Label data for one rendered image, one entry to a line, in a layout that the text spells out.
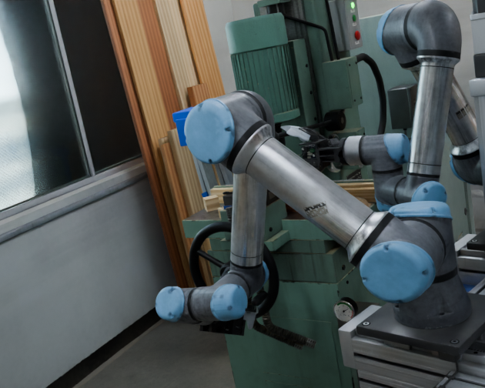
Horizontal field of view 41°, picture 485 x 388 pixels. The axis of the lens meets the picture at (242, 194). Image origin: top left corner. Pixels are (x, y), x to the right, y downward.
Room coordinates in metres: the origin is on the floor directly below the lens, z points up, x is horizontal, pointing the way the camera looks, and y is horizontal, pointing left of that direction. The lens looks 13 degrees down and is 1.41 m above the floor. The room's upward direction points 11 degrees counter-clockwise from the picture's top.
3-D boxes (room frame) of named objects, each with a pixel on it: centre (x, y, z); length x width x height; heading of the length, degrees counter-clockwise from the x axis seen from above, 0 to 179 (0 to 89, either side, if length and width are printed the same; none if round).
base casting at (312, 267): (2.07, -0.20, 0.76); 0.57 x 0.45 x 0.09; 145
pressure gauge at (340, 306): (1.65, -0.22, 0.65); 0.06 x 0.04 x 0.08; 55
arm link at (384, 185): (1.56, -0.37, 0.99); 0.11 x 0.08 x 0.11; 19
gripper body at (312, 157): (1.66, -0.23, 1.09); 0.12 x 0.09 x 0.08; 55
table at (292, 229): (1.88, -0.07, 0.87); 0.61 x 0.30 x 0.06; 55
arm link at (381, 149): (1.58, -0.37, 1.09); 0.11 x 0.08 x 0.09; 55
